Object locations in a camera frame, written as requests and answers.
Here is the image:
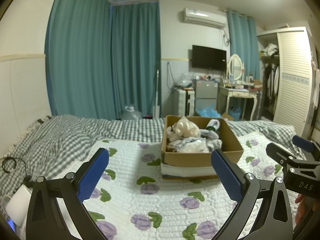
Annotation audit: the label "narrow teal curtain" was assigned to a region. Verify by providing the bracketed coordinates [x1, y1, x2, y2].
[226, 9, 260, 80]

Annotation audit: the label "black wall television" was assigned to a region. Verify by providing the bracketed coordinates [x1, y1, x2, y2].
[192, 45, 227, 72]

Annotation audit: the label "grey gingham duvet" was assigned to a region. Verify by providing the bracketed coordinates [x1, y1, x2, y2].
[0, 114, 304, 205]

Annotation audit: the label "blue basket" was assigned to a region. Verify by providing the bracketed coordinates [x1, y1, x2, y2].
[229, 106, 242, 120]

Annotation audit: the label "clothes on wardrobe shelf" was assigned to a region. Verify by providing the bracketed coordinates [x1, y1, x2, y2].
[260, 44, 279, 57]

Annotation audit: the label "white dressing table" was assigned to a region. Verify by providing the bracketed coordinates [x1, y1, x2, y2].
[216, 85, 262, 120]

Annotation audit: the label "white floral quilt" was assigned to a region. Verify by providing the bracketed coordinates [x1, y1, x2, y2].
[45, 131, 304, 240]

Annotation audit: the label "white louvred wardrobe door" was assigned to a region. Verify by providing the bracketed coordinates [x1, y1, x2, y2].
[274, 27, 317, 140]

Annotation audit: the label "cardboard box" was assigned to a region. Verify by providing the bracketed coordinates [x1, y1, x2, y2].
[161, 115, 244, 180]

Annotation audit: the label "white device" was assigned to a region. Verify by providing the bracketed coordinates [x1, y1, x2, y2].
[5, 185, 33, 227]

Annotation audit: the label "clear water jug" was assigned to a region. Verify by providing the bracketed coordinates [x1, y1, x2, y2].
[121, 106, 143, 120]

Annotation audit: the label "white suitcase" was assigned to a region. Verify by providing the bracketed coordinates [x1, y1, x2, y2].
[173, 89, 195, 117]

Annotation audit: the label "white sock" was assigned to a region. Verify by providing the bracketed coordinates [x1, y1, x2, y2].
[201, 130, 223, 149]

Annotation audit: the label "black wall cables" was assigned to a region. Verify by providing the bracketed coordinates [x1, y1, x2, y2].
[166, 61, 175, 90]

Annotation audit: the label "blue plastic bag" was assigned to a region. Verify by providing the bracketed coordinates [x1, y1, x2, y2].
[195, 102, 222, 118]

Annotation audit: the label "wide teal curtain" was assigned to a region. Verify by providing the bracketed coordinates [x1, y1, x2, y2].
[45, 0, 113, 119]

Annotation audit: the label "black cable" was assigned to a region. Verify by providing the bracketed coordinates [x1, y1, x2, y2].
[2, 157, 34, 188]

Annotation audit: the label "white oval mirror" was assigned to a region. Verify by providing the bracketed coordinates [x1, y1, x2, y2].
[227, 54, 243, 82]

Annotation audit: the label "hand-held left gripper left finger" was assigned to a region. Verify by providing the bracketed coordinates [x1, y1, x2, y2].
[25, 147, 110, 240]

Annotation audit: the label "hanging clothes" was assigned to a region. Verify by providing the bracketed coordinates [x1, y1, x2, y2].
[262, 62, 280, 110]

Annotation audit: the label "grey small fridge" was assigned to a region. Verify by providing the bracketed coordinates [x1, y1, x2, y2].
[192, 79, 218, 117]

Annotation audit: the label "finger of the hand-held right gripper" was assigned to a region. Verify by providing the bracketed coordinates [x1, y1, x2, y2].
[292, 135, 320, 155]
[265, 142, 320, 173]

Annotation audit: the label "person's right hand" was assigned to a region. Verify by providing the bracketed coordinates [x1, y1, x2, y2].
[294, 194, 316, 228]

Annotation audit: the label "clear plastic bag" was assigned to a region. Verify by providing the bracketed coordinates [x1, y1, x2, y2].
[175, 72, 194, 88]

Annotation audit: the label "white air conditioner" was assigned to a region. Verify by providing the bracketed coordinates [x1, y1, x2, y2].
[182, 7, 226, 29]

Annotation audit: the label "cream cloth bundle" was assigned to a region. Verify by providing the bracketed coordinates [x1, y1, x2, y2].
[167, 117, 201, 140]

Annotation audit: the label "blue white tissue packet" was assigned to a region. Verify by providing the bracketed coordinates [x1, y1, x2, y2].
[168, 137, 198, 148]

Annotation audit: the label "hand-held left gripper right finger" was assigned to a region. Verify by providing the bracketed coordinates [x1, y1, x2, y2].
[211, 149, 293, 240]

